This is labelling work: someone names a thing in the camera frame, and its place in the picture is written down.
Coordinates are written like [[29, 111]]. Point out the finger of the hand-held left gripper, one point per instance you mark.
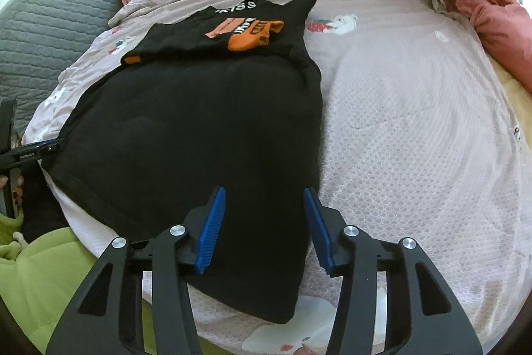
[[29, 154]]

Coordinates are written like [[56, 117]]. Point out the cream yellow sheet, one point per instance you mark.
[[519, 105]]

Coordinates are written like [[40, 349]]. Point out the black sweater with orange cuffs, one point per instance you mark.
[[187, 130]]

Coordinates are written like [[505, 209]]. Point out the dark cloth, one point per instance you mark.
[[41, 209]]

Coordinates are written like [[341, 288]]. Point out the person's green clothing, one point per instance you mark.
[[41, 288]]

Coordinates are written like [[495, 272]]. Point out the grey quilted bed cover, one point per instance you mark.
[[54, 5]]

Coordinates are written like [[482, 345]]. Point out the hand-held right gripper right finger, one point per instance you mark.
[[318, 230]]

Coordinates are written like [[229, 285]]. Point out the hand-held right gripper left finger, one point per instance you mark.
[[212, 230]]

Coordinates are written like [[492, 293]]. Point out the person's left hand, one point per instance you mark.
[[18, 184]]

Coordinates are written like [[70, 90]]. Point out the printed pale blanket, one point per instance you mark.
[[415, 151]]

